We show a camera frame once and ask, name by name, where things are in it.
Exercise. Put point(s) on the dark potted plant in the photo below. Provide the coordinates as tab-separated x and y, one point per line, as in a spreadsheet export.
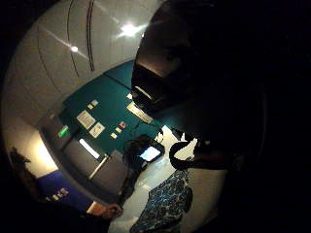
20	168

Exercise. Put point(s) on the long white wall sign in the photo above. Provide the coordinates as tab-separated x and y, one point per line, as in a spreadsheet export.
139	112

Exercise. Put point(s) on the small yellow wall card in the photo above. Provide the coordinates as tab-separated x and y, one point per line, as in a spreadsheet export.
113	136

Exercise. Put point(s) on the small red wall card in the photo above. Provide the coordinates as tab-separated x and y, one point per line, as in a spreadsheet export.
122	125

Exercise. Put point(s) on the lit screen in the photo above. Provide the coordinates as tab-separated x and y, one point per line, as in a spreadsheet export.
150	153

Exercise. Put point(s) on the small round ceiling light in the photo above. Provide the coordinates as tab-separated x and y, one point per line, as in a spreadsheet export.
74	49

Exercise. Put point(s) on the green exit sign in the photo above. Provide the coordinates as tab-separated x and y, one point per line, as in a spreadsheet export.
63	131

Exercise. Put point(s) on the thin black ceiling track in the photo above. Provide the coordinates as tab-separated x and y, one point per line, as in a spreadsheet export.
70	39

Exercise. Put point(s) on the bright ceiling lamp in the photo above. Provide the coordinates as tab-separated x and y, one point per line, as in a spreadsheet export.
129	29

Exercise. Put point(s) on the pale card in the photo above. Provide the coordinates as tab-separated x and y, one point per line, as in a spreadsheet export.
95	207

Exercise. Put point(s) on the blue pin board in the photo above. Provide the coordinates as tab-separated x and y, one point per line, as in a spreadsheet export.
61	191

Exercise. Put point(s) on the grey door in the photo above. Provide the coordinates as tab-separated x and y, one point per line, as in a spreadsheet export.
87	160

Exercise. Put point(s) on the small white wall card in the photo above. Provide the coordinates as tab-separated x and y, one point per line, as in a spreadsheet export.
94	103

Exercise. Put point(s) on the large white wall poster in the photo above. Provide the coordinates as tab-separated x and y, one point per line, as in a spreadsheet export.
86	119

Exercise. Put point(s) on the small white wall poster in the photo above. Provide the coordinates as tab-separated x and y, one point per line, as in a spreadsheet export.
96	129

